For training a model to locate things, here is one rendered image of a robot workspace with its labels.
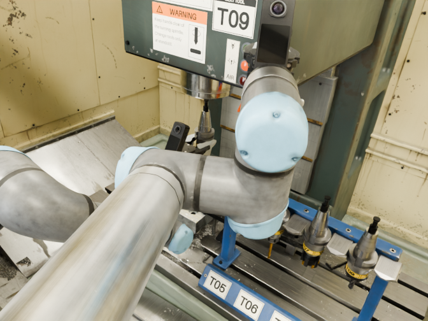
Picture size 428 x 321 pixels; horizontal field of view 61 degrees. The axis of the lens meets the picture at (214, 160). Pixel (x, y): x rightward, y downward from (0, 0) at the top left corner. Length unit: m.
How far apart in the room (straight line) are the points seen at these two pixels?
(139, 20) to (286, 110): 0.62
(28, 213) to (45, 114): 1.35
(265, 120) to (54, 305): 0.24
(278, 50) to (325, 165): 1.05
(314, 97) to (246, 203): 1.00
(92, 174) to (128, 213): 1.63
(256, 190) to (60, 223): 0.38
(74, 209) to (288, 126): 0.45
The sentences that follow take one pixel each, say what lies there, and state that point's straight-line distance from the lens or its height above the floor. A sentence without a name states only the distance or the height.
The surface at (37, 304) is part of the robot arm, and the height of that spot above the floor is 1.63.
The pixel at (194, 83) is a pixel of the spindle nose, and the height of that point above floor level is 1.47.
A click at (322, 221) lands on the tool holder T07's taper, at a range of 0.89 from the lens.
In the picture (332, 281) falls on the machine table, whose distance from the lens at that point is 1.28.
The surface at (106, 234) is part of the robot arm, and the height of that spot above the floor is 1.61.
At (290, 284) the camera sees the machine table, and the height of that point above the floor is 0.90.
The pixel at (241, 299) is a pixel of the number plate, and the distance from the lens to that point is 1.11.
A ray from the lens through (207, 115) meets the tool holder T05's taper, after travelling 1.12.
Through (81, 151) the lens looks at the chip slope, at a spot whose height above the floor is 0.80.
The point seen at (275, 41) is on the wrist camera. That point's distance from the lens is 0.53.
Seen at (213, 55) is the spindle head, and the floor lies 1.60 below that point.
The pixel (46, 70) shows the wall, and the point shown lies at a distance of 1.94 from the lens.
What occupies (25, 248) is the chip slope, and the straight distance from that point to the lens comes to 1.72.
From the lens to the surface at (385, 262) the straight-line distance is 0.93.
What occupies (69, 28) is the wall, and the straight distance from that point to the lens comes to 1.97.
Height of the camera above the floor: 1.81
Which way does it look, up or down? 31 degrees down
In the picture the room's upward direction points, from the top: 4 degrees clockwise
